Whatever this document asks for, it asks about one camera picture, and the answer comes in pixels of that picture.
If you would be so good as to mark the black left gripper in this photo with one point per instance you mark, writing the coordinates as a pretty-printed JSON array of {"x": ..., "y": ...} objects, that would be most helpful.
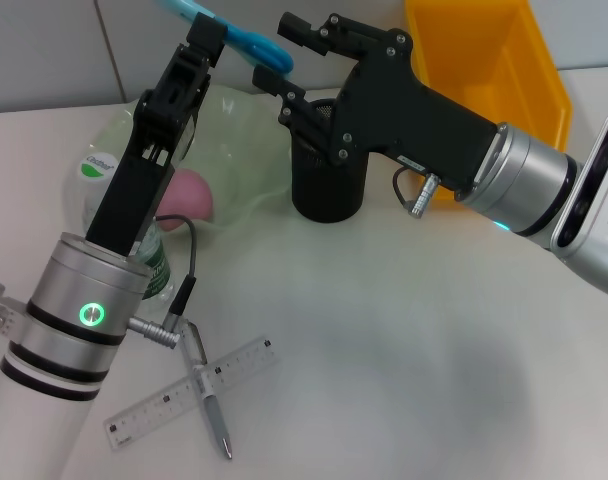
[{"x": 134, "y": 190}]

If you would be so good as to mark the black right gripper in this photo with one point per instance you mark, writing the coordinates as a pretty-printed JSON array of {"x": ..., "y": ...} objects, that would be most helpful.
[{"x": 399, "y": 110}]

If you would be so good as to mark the blue scissors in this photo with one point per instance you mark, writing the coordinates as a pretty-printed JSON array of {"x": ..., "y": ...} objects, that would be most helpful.
[{"x": 259, "y": 45}]

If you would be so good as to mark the pink toy peach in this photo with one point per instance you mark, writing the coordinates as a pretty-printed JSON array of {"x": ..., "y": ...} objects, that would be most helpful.
[{"x": 194, "y": 195}]

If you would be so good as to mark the clear water bottle green label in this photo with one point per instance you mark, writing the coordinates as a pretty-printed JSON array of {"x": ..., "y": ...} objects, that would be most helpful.
[{"x": 96, "y": 167}]

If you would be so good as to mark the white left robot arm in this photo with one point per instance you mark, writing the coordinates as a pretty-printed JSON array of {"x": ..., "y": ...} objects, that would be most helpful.
[{"x": 59, "y": 300}]

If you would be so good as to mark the green glass fruit bowl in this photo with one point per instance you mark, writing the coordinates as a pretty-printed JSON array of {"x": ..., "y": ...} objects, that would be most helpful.
[{"x": 234, "y": 150}]

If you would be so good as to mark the black mesh pen holder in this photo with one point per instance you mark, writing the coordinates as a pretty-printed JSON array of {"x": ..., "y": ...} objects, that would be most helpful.
[{"x": 329, "y": 195}]

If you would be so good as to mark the transparent plastic ruler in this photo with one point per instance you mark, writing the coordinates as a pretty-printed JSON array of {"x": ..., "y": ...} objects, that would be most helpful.
[{"x": 244, "y": 357}]

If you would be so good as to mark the silver ballpoint pen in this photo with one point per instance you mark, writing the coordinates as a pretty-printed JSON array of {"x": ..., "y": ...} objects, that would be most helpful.
[{"x": 216, "y": 415}]

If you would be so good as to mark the yellow plastic bin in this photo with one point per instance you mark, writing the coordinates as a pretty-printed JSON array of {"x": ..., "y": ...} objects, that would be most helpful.
[{"x": 509, "y": 60}]

